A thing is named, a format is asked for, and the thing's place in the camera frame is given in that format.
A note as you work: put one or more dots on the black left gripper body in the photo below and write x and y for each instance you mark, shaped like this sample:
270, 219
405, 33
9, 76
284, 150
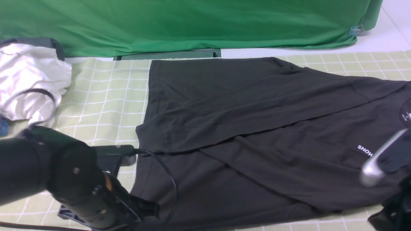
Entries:
104, 204

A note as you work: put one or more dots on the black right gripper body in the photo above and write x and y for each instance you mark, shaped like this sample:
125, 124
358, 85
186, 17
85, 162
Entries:
396, 212

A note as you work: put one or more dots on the dark gray long-sleeve top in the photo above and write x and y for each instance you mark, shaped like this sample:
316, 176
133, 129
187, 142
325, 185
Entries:
260, 141

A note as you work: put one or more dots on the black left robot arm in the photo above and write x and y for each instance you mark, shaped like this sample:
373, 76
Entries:
82, 178

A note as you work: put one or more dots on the green grid-pattern table mat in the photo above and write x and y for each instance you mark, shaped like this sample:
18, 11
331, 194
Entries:
107, 100

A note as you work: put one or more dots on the blue cloth at left edge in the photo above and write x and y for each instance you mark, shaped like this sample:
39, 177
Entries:
4, 127

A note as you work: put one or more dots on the white crumpled garment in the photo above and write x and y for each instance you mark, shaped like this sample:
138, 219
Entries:
32, 82

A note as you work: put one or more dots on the green backdrop cloth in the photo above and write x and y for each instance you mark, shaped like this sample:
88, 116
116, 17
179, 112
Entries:
107, 28

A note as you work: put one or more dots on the metal binder clip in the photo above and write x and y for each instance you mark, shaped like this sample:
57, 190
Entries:
356, 31

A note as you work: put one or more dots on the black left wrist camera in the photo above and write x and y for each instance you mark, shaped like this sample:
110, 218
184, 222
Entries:
111, 158

